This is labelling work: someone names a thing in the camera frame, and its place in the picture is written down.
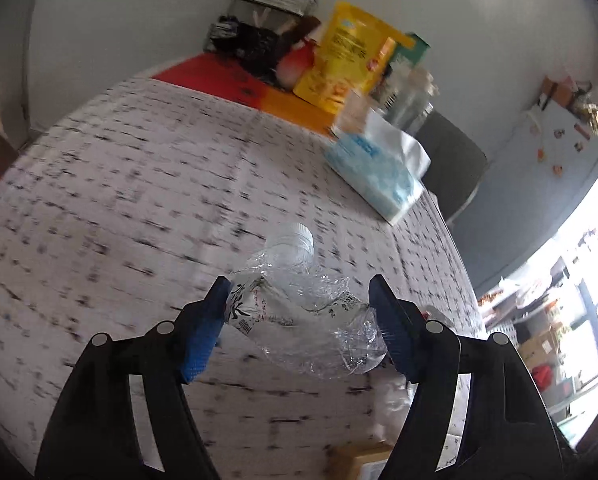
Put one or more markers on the clear plastic jar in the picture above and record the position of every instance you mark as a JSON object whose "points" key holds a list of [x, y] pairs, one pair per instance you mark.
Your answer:
{"points": [[406, 95]]}

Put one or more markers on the red bag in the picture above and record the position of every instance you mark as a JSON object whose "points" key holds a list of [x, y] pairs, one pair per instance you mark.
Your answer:
{"points": [[543, 376]]}

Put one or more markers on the white refrigerator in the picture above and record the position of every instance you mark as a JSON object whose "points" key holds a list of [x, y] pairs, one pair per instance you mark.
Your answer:
{"points": [[532, 185]]}

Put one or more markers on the green white box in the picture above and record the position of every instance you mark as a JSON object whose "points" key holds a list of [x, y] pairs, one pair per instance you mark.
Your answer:
{"points": [[402, 61]]}

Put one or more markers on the large cardboard box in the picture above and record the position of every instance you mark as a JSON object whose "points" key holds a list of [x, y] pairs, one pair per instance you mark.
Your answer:
{"points": [[542, 349]]}

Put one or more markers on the grey dining chair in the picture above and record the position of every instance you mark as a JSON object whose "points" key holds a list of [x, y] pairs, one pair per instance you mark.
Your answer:
{"points": [[457, 164]]}

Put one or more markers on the red orange placemat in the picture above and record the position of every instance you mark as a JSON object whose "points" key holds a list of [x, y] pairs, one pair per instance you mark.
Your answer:
{"points": [[227, 80]]}

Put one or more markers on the blue tissue pack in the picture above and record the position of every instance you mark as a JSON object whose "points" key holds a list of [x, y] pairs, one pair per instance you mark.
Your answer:
{"points": [[383, 164]]}

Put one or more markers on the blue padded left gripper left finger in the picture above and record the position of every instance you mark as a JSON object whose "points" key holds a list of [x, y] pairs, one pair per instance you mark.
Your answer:
{"points": [[200, 325]]}

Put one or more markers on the small cardboard box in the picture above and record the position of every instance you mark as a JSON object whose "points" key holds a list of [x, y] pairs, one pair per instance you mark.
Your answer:
{"points": [[357, 461]]}

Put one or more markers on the yellow snack bag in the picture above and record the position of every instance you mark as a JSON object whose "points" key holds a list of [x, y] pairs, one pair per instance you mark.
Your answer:
{"points": [[351, 56]]}

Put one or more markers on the crushed clear plastic bottle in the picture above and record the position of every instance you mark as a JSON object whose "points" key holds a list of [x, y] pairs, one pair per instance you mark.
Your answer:
{"points": [[302, 317]]}

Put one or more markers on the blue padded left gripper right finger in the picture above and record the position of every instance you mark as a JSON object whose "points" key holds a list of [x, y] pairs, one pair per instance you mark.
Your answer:
{"points": [[401, 324]]}

